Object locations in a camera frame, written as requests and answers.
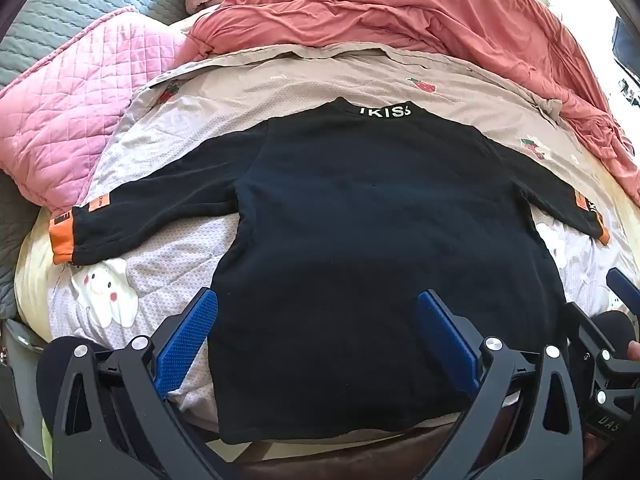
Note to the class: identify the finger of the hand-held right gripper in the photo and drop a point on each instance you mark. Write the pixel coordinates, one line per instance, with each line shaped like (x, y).
(624, 286)
(592, 340)

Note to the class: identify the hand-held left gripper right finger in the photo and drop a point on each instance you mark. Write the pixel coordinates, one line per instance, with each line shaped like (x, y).
(450, 345)

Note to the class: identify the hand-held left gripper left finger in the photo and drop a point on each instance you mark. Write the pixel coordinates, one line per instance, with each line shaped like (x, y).
(187, 340)

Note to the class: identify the black long-sleeved shirt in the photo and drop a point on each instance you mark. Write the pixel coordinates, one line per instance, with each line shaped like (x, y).
(375, 235)

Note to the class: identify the person's right hand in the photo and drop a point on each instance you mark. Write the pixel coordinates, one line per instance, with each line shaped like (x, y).
(634, 349)

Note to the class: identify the yellow bed sheet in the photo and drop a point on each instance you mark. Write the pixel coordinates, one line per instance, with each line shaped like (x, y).
(31, 285)

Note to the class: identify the black television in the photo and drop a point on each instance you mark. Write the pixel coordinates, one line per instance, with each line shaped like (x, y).
(627, 42)

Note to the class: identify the pink quilted pillow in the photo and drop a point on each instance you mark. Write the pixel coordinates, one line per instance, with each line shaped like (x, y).
(75, 110)

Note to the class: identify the printed strawberry blanket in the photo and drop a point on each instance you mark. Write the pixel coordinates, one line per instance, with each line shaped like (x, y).
(300, 85)

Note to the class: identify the red-pink duvet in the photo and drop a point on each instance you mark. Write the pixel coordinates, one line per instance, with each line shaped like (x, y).
(400, 5)

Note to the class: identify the grey quilted headboard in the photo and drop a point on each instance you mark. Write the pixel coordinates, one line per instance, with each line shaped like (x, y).
(65, 5)

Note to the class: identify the brown bed frame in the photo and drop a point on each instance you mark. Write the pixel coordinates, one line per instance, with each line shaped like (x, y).
(310, 460)

